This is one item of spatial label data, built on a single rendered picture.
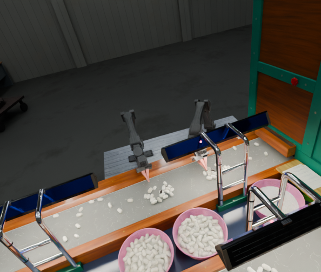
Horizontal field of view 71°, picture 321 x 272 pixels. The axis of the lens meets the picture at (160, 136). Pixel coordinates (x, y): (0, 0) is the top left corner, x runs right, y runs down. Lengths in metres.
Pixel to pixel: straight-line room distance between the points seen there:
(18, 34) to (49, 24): 0.88
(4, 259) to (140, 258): 0.75
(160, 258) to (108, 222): 0.38
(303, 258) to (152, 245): 0.67
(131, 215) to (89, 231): 0.24
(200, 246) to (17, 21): 7.40
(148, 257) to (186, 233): 0.21
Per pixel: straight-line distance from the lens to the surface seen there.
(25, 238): 1.61
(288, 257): 1.23
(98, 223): 1.43
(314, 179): 1.49
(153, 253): 1.23
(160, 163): 1.58
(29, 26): 7.79
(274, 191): 1.45
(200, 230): 1.27
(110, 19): 7.54
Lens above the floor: 1.81
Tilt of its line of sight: 34 degrees down
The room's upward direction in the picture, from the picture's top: 12 degrees counter-clockwise
